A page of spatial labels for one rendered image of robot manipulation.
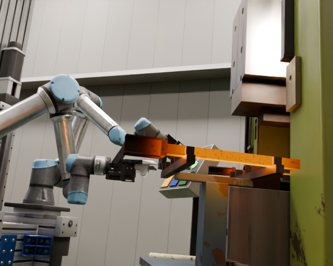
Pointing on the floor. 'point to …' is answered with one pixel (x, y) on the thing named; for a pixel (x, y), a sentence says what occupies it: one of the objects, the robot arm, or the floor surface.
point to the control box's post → (194, 227)
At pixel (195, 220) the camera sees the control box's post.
